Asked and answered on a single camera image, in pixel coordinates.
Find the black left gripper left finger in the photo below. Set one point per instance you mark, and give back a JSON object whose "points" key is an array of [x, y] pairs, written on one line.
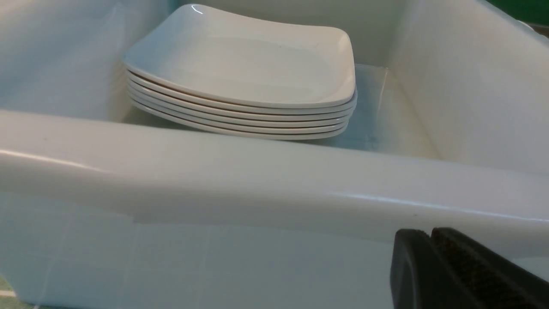
{"points": [[420, 278]]}

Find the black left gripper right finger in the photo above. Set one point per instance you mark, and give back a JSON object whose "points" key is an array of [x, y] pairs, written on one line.
{"points": [[494, 281]]}

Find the bottom white stacked plate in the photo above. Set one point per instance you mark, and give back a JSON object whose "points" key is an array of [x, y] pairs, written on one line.
{"points": [[244, 131]]}

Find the white stacked plate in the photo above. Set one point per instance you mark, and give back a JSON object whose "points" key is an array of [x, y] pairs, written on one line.
{"points": [[195, 109], [253, 124], [240, 109], [208, 52], [244, 131]]}

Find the top white stacked plate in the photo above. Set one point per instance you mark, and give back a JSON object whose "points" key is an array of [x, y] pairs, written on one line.
{"points": [[208, 52]]}

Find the green backdrop cloth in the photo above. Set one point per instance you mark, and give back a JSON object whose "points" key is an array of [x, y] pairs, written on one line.
{"points": [[529, 11]]}

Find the large white plastic tub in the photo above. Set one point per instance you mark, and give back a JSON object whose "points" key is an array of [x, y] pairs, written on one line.
{"points": [[104, 206]]}

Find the green checked tablecloth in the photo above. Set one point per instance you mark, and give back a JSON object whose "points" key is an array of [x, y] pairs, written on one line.
{"points": [[8, 299]]}

